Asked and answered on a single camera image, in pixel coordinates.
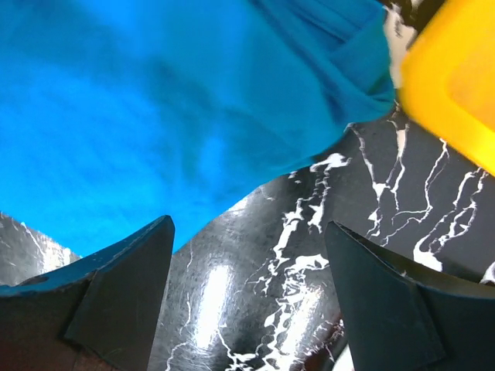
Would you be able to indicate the yellow plastic bin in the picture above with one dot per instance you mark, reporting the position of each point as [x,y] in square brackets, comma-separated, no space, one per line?
[448,79]

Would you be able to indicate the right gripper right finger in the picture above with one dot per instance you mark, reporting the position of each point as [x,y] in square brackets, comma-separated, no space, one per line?
[402,315]

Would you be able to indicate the blue t-shirt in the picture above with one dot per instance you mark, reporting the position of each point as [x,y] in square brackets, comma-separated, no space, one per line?
[114,113]

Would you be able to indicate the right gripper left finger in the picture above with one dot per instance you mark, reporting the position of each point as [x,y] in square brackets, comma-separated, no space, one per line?
[98,313]

